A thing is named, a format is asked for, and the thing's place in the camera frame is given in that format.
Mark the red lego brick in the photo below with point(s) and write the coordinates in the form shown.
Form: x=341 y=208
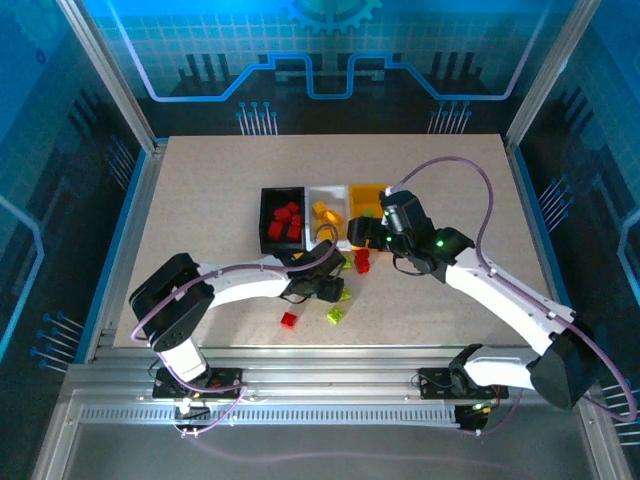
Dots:
x=289 y=320
x=363 y=267
x=294 y=231
x=362 y=255
x=296 y=220
x=275 y=230
x=282 y=214
x=293 y=206

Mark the black plastic container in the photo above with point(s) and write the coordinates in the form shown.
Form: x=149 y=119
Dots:
x=265 y=210

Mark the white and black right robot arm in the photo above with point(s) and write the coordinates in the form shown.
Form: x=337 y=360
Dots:
x=500 y=295

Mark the aluminium frame post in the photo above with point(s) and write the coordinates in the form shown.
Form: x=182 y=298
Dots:
x=117 y=80
x=550 y=75

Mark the yellow plastic container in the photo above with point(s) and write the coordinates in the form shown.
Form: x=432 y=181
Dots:
x=362 y=197

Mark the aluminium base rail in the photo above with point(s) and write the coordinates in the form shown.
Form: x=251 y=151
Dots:
x=325 y=375

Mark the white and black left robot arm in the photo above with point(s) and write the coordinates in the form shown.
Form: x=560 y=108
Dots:
x=240 y=285

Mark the white plastic container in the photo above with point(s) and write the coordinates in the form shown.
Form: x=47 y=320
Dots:
x=340 y=197

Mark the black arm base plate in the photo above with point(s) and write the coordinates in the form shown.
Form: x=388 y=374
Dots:
x=430 y=385
x=225 y=377

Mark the aluminium table side rail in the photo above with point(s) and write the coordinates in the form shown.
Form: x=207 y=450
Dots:
x=531 y=220
x=139 y=220

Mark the black controller board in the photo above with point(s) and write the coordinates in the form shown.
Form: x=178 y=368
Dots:
x=472 y=417
x=192 y=411

